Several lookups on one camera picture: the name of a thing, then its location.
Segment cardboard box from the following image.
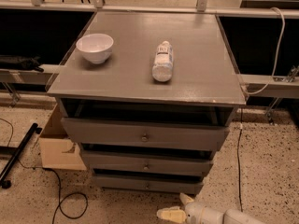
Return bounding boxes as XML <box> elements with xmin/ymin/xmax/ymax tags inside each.
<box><xmin>38</xmin><ymin>105</ymin><xmax>86</xmax><ymax>171</ymax></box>

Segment black metal stand bar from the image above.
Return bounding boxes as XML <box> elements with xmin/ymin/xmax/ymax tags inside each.
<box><xmin>0</xmin><ymin>123</ymin><xmax>42</xmax><ymax>189</ymax></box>

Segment black floor cable left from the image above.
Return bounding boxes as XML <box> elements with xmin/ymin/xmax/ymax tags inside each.
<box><xmin>0</xmin><ymin>118</ymin><xmax>89</xmax><ymax>224</ymax></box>

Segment white hanging cable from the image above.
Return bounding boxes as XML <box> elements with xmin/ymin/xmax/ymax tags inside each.
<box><xmin>240</xmin><ymin>7</ymin><xmax>286</xmax><ymax>96</ymax></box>

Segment grey middle drawer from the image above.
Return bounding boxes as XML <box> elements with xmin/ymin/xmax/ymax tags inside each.
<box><xmin>81</xmin><ymin>151</ymin><xmax>213</xmax><ymax>176</ymax></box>

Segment grey top drawer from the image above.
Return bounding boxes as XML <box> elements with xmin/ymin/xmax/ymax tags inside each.
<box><xmin>61</xmin><ymin>118</ymin><xmax>229</xmax><ymax>151</ymax></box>

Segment grey drawer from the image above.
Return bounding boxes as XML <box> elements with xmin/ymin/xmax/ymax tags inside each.
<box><xmin>61</xmin><ymin>118</ymin><xmax>229</xmax><ymax>151</ymax></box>
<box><xmin>93</xmin><ymin>175</ymin><xmax>203</xmax><ymax>194</ymax></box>
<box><xmin>81</xmin><ymin>151</ymin><xmax>213</xmax><ymax>176</ymax></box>

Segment black floor cable right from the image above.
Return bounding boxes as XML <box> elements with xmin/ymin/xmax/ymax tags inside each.
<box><xmin>236</xmin><ymin>107</ymin><xmax>245</xmax><ymax>213</ymax></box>

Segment black floor cable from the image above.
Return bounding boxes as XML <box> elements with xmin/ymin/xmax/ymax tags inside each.
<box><xmin>0</xmin><ymin>118</ymin><xmax>89</xmax><ymax>224</ymax></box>
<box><xmin>236</xmin><ymin>107</ymin><xmax>245</xmax><ymax>213</ymax></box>

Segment grey bottom drawer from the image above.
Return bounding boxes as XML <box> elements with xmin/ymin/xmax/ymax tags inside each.
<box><xmin>93</xmin><ymin>175</ymin><xmax>203</xmax><ymax>194</ymax></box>

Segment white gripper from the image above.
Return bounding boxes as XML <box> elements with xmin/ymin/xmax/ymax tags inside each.
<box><xmin>156</xmin><ymin>193</ymin><xmax>223</xmax><ymax>224</ymax></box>

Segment clear plastic bottle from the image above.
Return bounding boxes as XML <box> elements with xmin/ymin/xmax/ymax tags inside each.
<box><xmin>152</xmin><ymin>41</ymin><xmax>173</xmax><ymax>82</ymax></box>

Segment black bag on rail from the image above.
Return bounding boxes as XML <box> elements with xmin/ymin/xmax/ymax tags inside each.
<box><xmin>0</xmin><ymin>55</ymin><xmax>44</xmax><ymax>72</ymax></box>

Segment white bowl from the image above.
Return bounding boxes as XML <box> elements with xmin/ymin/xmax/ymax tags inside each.
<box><xmin>76</xmin><ymin>34</ymin><xmax>114</xmax><ymax>64</ymax></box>

